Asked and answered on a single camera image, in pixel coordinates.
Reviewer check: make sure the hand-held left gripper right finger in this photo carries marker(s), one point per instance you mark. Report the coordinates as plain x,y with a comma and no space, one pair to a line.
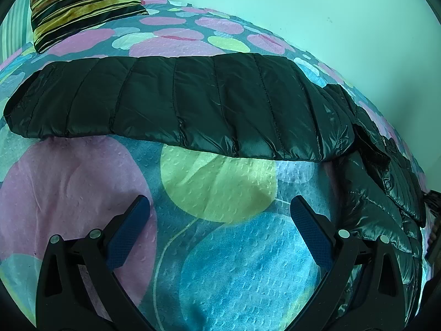
311,234

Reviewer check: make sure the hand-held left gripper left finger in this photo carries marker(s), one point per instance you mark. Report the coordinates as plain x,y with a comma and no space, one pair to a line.
128,234

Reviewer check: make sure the black puffer jacket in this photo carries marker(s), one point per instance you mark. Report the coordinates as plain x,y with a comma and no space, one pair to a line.
206,103

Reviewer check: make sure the colourful circle print bedspread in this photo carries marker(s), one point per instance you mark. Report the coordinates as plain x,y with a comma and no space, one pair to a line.
224,248

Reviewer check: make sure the green striped pillow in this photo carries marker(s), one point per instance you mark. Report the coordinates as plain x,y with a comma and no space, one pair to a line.
17,27

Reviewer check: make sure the striped velvet cushion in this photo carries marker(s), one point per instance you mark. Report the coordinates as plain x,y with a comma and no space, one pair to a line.
79,3

